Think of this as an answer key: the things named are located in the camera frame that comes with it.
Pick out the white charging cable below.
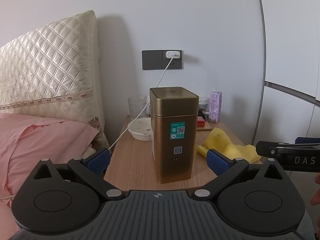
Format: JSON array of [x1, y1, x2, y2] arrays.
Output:
[[108, 57, 175, 155]]

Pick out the white round bowl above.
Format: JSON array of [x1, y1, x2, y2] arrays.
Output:
[[127, 118, 153, 141]]

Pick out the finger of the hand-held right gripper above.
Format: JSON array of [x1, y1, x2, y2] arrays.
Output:
[[295, 137, 320, 144], [256, 141, 320, 159]]

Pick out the pink bed sheet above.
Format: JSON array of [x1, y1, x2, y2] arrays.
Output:
[[0, 113, 100, 207]]

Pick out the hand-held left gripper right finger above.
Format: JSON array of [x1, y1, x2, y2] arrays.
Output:
[[192, 149, 285, 202]]

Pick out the person's right hand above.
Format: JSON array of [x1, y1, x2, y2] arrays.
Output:
[[311, 186, 320, 206]]

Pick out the grey wall socket panel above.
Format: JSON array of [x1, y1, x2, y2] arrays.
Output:
[[142, 50, 184, 71]]

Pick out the clear glass cup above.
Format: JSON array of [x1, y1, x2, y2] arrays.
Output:
[[128, 95, 148, 120]]

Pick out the purple drink carton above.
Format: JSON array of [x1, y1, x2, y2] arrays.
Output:
[[208, 89, 223, 124]]

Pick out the gold tin container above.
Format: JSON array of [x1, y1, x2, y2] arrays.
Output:
[[149, 87, 200, 184]]

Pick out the wooden tray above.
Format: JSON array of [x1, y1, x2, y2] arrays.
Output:
[[196, 122, 213, 132]]

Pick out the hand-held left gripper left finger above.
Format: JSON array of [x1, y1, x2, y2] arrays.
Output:
[[32, 148, 125, 202]]

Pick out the white wardrobe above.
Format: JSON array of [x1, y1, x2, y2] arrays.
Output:
[[251, 0, 320, 145]]

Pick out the cream quilted headboard cushion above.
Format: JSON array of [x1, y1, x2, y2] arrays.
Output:
[[0, 10, 106, 140]]

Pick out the yellow cleaning cloth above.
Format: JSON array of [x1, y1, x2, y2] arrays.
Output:
[[196, 127, 262, 165]]

